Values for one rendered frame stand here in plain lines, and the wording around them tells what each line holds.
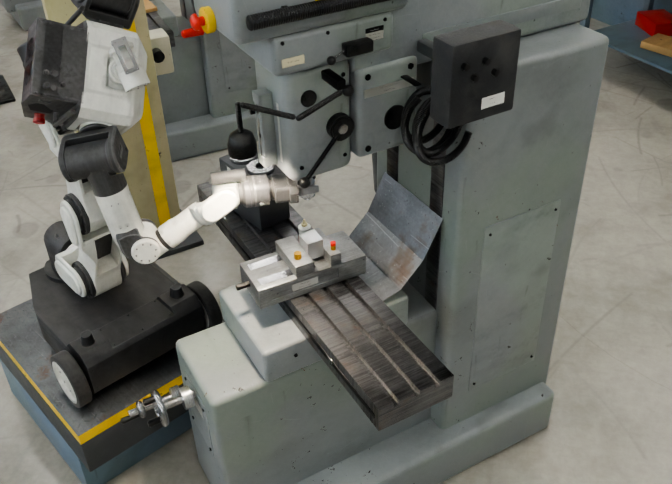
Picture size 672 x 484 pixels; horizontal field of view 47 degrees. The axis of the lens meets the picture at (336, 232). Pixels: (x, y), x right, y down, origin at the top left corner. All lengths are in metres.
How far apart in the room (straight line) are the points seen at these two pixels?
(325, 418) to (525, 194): 0.95
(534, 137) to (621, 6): 4.68
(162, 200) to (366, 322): 2.11
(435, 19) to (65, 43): 0.94
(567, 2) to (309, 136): 0.85
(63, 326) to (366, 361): 1.24
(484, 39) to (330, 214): 2.56
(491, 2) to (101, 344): 1.64
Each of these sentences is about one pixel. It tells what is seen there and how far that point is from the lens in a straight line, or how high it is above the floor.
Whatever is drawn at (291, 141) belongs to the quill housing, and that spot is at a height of 1.44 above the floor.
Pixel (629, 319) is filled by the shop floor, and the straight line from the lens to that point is 3.78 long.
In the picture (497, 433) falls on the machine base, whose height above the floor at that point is 0.14.
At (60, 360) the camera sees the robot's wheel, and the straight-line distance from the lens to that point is 2.73.
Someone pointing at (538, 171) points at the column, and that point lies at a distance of 2.39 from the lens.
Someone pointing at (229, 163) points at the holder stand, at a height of 1.11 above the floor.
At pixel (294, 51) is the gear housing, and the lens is 1.87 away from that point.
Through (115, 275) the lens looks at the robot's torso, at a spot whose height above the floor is 0.70.
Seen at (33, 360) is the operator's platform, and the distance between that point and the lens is 3.07.
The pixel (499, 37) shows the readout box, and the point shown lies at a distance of 1.87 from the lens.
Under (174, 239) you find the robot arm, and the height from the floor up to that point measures 1.15.
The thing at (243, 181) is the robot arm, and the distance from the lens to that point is 2.15.
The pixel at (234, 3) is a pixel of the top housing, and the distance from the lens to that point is 1.76.
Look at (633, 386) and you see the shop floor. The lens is 3.47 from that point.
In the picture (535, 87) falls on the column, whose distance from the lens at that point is 2.23.
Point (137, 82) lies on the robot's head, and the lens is 2.01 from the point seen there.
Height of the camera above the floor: 2.39
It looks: 35 degrees down
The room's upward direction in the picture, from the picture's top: 2 degrees counter-clockwise
